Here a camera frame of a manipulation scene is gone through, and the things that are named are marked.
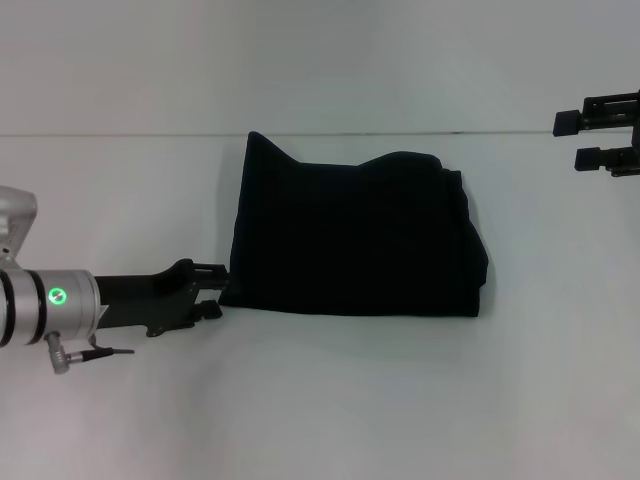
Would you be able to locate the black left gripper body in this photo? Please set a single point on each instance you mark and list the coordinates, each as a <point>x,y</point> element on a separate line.
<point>145,297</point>

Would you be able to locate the black t-shirt with FREE! print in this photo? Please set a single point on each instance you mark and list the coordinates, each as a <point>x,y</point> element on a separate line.
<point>350,235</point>

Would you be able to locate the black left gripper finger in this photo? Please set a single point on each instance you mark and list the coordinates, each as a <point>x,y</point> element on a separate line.
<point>212,277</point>
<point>207,311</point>

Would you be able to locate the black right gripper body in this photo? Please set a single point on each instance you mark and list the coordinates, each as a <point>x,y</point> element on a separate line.
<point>637,132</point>

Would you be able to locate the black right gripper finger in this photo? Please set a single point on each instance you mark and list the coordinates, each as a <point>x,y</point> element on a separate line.
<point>595,114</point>
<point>605,160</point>

